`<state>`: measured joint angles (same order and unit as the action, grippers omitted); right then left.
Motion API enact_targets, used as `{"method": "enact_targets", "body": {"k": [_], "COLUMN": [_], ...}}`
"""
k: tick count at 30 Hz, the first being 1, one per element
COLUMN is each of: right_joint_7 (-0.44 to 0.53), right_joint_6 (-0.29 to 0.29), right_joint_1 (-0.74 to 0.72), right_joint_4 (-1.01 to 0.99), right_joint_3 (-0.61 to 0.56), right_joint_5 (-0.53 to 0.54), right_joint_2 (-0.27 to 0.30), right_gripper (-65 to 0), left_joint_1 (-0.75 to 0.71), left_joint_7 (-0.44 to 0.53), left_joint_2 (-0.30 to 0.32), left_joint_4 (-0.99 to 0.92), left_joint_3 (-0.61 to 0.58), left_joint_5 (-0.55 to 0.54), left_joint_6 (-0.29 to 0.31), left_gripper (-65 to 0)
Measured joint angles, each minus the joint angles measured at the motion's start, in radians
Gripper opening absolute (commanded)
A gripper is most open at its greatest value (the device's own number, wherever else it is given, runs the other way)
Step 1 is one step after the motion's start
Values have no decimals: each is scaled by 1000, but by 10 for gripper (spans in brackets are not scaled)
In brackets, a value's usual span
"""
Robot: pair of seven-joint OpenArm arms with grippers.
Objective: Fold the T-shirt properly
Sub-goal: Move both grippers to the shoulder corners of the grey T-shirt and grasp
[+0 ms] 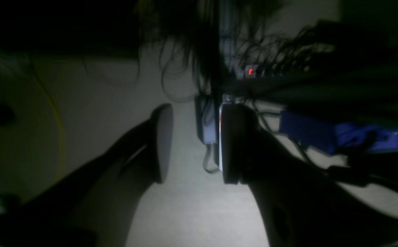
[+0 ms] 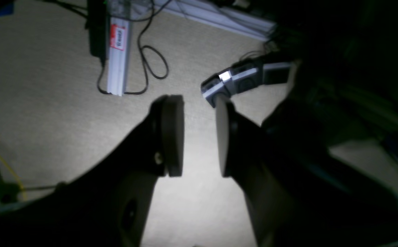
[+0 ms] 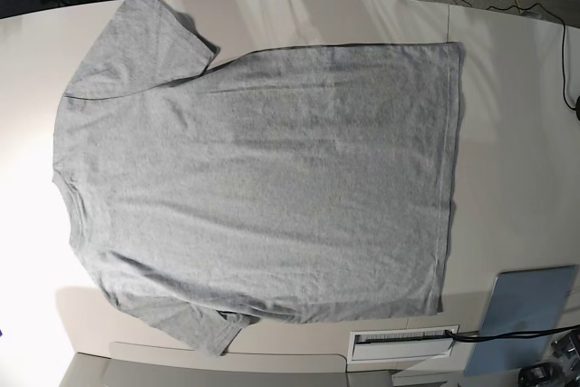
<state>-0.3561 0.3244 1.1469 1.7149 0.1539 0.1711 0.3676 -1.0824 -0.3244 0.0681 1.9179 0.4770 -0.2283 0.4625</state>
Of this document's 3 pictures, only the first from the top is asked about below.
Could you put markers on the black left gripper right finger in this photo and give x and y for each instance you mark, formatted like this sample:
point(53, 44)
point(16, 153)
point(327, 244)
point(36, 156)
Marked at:
point(299, 204)

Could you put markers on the blue box on floor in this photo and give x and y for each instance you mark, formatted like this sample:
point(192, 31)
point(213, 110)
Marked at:
point(337, 137)

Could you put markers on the power strip with red light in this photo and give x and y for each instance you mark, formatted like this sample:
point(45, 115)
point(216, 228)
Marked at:
point(249, 71)

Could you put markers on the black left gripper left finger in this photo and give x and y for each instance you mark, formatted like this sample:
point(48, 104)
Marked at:
point(94, 205)

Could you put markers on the grey power adapter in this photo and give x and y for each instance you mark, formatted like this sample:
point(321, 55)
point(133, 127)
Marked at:
point(205, 119)

